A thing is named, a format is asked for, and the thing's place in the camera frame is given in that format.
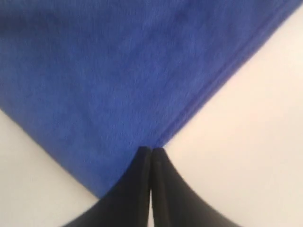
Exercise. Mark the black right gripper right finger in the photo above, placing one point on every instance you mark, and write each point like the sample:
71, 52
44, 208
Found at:
174, 203

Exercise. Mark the blue towel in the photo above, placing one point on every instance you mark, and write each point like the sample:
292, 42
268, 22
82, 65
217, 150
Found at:
92, 80

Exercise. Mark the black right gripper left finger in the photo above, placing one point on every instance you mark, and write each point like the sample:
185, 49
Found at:
127, 203

